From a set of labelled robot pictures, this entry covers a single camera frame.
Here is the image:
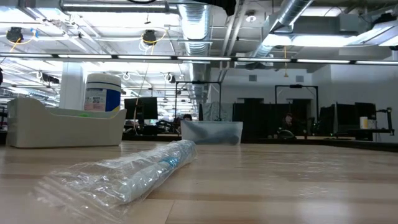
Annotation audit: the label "blue toothbrush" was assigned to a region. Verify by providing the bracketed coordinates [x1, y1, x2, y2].
[30, 139, 198, 218]

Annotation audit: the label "grey plastic bin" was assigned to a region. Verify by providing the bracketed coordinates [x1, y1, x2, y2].
[6, 97, 127, 149]

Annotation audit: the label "clear plastic container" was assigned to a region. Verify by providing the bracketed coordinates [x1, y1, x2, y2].
[180, 120, 244, 146]

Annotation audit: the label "black desk monitor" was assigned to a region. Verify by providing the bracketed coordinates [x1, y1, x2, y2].
[124, 96, 159, 121]

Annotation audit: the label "black partition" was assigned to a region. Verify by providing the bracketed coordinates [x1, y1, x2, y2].
[232, 102, 312, 139]

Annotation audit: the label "long ceiling light bar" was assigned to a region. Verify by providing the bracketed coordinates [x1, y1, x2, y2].
[0, 53, 398, 65]

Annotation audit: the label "black hanging ceiling device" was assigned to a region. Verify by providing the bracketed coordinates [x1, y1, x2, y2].
[6, 27, 24, 44]
[142, 29, 158, 46]

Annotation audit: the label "white wipes canister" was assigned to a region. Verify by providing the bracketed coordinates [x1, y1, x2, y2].
[83, 73, 122, 113]

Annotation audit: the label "white column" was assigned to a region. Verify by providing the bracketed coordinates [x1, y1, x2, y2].
[60, 62, 88, 110]

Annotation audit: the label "black monitors on desk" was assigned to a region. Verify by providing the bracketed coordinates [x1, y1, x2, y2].
[318, 102, 377, 138]

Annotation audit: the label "black desk stand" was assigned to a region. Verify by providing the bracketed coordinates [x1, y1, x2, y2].
[374, 107, 396, 136]

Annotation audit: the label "black station frame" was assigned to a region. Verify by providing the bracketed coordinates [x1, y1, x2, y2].
[175, 80, 222, 121]
[275, 84, 320, 138]

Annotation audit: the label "wide silver ceiling duct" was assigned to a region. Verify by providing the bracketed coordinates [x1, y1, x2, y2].
[177, 0, 215, 103]

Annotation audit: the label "slanted silver ceiling duct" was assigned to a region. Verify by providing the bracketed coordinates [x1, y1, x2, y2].
[248, 0, 315, 60]

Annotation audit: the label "black aluminium table frame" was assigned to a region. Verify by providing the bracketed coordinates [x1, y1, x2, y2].
[121, 133, 398, 153]

